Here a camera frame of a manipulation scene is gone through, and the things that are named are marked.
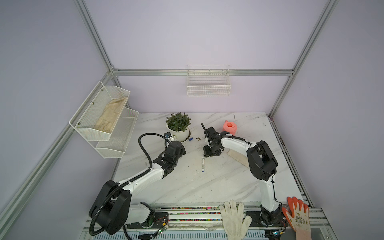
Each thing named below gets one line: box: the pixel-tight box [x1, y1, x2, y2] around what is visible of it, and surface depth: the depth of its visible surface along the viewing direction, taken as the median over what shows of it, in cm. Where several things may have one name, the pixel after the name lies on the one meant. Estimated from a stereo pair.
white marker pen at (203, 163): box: [202, 154, 205, 173], surface depth 95 cm
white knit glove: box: [219, 199, 252, 240], surface depth 75 cm
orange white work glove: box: [282, 196, 311, 240], surface depth 75 cm
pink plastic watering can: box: [223, 120, 238, 136], surface depth 100 cm
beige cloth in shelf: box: [93, 97, 128, 134], surface depth 80 cm
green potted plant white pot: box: [165, 112, 192, 143], surface depth 95 cm
